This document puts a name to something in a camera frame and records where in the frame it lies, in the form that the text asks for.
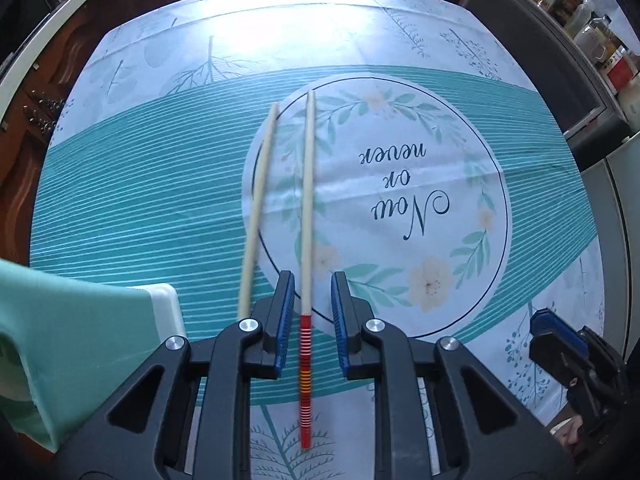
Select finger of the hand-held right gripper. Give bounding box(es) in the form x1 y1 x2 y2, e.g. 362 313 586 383
530 307 591 357
530 331 587 397

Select white kitchen countertop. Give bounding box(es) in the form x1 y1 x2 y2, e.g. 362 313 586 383
0 0 118 133

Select red label white jar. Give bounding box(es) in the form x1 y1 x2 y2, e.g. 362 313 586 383
606 46 640 93

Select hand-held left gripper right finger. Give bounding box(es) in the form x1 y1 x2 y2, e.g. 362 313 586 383
331 270 576 480

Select clear plastic bottle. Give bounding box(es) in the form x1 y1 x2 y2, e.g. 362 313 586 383
575 12 613 61

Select pale red-banded chopstick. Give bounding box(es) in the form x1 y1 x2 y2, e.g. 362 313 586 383
298 91 317 448

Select green plastic utensil holder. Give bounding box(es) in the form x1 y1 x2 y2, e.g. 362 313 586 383
0 257 188 453

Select pale grey refrigerator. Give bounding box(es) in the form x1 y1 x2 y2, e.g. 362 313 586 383
575 132 640 371

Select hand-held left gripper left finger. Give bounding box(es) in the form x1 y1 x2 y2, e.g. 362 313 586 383
55 270 297 480

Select pale bamboo chopstick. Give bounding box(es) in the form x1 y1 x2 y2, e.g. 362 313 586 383
238 102 280 322

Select printed teal tablecloth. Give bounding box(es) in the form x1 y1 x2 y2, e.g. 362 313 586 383
27 0 608 480

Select brown wooden base cabinets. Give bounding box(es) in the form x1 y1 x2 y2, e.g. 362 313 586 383
0 0 121 261

